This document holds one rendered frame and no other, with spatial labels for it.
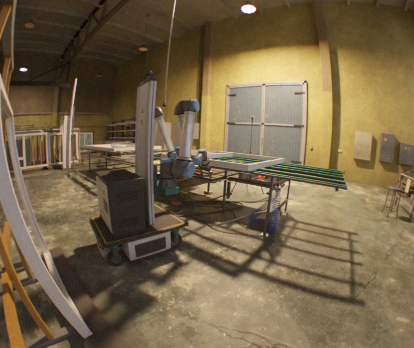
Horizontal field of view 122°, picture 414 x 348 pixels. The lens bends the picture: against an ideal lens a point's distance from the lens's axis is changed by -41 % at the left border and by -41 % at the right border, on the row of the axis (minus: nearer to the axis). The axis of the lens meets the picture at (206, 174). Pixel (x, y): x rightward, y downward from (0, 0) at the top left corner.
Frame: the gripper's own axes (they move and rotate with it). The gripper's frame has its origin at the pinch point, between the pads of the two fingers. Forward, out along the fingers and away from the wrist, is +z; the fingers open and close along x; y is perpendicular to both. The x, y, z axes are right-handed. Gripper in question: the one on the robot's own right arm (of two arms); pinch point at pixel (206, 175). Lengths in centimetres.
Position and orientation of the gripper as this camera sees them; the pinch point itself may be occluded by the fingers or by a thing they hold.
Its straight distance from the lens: 228.8
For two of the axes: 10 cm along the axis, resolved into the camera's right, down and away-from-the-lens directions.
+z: 1.3, 8.3, 5.4
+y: -6.2, 4.9, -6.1
